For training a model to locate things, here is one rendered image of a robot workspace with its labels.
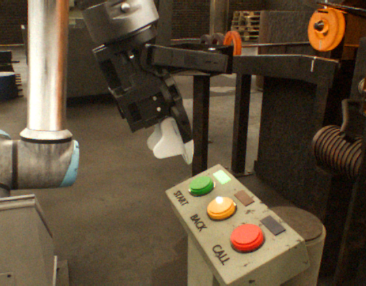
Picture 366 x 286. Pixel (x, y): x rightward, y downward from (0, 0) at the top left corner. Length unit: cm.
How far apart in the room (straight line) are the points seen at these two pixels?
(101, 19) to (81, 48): 300
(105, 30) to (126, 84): 7
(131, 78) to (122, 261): 100
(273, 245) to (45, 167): 78
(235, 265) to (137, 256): 98
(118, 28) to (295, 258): 35
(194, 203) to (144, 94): 19
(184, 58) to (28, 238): 65
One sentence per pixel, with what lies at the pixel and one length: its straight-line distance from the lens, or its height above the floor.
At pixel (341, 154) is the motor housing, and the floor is 49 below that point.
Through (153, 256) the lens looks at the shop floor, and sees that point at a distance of 140.
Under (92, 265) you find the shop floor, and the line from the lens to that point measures 139.
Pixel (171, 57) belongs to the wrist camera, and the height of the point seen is 81.
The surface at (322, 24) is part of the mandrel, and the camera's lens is 140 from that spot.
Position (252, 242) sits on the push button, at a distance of 45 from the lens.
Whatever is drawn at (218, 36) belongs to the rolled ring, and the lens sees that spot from 216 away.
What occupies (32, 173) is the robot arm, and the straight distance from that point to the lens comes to 109.
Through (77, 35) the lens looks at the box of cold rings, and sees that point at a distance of 343.
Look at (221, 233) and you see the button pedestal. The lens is 49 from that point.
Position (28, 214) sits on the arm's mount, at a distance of 93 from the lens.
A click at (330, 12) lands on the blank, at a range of 139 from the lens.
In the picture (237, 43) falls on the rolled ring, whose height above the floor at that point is 71.
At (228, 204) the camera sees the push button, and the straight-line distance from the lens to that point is 51.
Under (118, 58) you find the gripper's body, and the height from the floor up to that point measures 82.
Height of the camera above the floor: 87
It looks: 21 degrees down
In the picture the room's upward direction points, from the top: straight up
